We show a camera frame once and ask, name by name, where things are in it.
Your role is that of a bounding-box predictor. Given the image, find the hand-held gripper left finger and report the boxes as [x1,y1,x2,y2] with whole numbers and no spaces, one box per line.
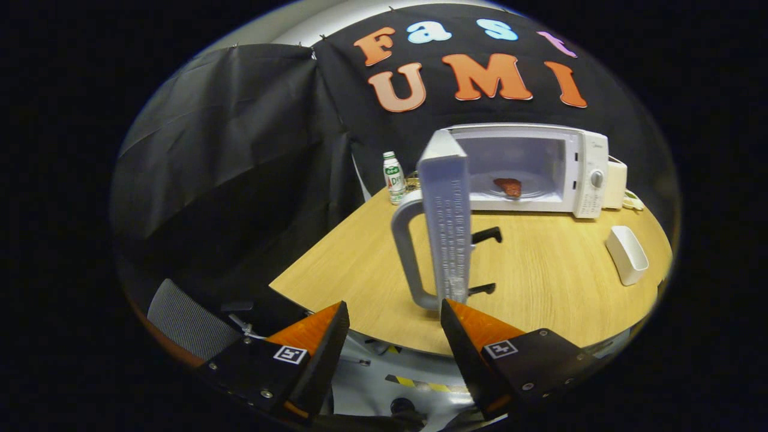
[198,300,350,421]

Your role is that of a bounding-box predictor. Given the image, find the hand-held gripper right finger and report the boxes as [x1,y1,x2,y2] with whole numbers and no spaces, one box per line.
[440,299,601,421]

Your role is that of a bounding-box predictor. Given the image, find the white microwave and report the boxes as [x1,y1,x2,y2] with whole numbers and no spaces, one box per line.
[390,123,610,311]

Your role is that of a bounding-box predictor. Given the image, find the grey mesh office chair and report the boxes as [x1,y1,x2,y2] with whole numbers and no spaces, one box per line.
[146,278,253,361]

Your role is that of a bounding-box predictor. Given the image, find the white bottle with green label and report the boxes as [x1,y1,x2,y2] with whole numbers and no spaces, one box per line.
[383,151,407,206]

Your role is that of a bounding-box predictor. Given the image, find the white rectangular tray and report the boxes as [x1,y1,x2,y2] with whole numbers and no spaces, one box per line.
[605,226,650,286]

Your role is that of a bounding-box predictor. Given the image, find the white toaster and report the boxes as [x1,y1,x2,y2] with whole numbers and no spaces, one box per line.
[602,160,628,209]

